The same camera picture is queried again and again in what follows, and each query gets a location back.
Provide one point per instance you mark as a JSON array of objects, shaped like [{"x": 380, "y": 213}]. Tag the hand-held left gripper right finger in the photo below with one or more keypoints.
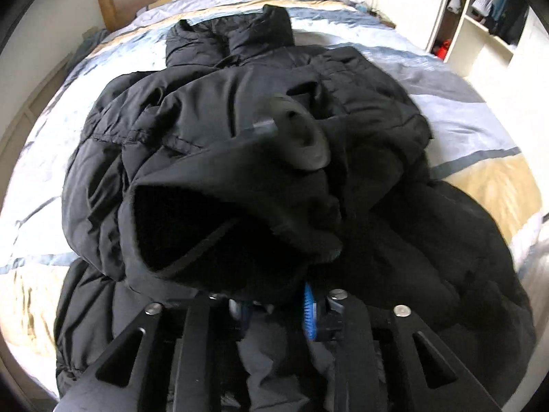
[{"x": 309, "y": 314}]

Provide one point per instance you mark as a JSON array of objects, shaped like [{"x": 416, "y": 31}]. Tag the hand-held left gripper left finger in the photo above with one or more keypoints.
[{"x": 198, "y": 352}]

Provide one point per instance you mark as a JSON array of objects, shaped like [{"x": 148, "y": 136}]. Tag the beige wall panelling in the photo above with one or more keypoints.
[{"x": 25, "y": 116}]

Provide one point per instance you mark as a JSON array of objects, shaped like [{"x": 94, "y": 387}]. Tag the hanging clothes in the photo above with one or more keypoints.
[{"x": 506, "y": 8}]

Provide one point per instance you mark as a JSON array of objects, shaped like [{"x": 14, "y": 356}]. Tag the grey folded cloth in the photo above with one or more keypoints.
[{"x": 92, "y": 43}]

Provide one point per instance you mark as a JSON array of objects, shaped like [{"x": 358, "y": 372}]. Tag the black puffer jacket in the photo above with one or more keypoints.
[{"x": 240, "y": 107}]

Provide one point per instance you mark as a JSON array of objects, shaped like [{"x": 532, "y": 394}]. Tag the striped duvet cover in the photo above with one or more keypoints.
[{"x": 450, "y": 107}]

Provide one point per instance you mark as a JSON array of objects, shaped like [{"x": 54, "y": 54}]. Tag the red object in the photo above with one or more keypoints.
[{"x": 441, "y": 48}]

